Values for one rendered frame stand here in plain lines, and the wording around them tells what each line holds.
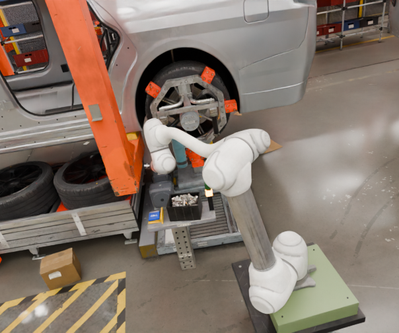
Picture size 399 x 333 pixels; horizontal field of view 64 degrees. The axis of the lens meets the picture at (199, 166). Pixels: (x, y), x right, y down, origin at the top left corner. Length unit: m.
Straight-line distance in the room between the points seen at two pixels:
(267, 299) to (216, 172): 0.60
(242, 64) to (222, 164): 1.45
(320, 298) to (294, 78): 1.58
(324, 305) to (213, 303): 0.75
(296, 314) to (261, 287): 0.27
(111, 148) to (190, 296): 1.06
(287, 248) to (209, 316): 0.79
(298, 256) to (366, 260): 0.93
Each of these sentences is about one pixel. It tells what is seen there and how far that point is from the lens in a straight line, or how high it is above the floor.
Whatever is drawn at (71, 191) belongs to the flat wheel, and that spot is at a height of 0.49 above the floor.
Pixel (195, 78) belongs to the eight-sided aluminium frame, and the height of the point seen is 1.11.
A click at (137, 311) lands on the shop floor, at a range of 2.26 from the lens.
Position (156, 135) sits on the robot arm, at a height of 1.09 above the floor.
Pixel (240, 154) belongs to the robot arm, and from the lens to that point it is 1.16.
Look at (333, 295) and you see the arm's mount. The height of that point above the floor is 0.39.
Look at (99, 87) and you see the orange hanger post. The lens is 1.96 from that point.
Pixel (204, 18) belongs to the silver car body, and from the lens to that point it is 2.37.
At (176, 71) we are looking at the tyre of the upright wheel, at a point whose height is 1.16.
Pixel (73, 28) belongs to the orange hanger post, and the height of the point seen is 1.60.
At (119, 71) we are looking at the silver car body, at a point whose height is 1.22.
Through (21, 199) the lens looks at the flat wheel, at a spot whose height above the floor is 0.48.
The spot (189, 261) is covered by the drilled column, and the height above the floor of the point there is 0.05.
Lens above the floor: 1.76
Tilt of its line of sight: 31 degrees down
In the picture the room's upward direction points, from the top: 10 degrees counter-clockwise
